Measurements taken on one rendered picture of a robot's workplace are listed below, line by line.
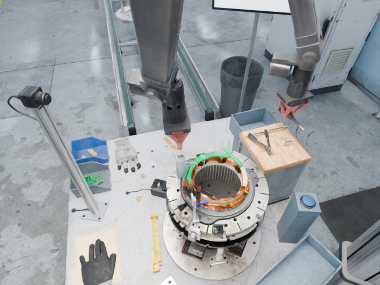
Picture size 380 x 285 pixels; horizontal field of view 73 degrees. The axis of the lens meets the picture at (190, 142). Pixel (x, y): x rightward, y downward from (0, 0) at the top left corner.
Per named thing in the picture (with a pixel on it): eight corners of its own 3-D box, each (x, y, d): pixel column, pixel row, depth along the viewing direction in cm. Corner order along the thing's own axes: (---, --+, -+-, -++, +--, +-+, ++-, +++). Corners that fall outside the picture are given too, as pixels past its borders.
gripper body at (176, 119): (164, 137, 63) (160, 115, 58) (163, 109, 70) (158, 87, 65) (191, 133, 64) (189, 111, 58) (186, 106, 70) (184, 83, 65)
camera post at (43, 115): (99, 207, 111) (45, 101, 69) (96, 214, 109) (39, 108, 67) (93, 207, 111) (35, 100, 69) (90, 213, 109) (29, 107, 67)
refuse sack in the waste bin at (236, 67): (212, 90, 265) (214, 58, 240) (246, 83, 272) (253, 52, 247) (225, 113, 240) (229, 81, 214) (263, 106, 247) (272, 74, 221)
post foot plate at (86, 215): (109, 202, 113) (108, 202, 112) (100, 221, 107) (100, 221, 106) (90, 199, 114) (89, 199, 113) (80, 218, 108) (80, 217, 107)
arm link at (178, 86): (175, 87, 54) (186, 72, 58) (147, 82, 56) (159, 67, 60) (178, 112, 60) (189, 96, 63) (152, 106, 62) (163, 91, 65)
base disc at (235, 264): (154, 198, 113) (154, 197, 112) (237, 178, 120) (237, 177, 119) (175, 295, 87) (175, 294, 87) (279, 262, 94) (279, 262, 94)
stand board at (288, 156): (238, 136, 104) (240, 132, 102) (280, 126, 108) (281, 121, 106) (263, 175, 91) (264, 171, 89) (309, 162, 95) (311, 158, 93)
